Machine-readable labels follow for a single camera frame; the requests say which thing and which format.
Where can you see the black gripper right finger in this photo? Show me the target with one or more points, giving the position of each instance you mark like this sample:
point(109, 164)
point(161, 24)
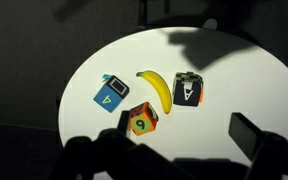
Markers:
point(270, 153)

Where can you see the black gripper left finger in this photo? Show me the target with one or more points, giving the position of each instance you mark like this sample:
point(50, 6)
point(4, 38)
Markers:
point(117, 156)

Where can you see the blue number four soft block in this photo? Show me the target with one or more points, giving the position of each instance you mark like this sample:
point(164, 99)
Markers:
point(108, 99)

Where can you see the orange number six soft block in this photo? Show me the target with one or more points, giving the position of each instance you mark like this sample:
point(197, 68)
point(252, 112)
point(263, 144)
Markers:
point(142, 122)

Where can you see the dark letter A soft block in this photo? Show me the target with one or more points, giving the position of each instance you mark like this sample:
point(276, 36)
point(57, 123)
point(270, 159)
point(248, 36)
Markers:
point(186, 95)

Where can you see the yellow banana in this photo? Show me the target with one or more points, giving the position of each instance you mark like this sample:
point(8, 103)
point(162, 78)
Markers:
point(158, 85)

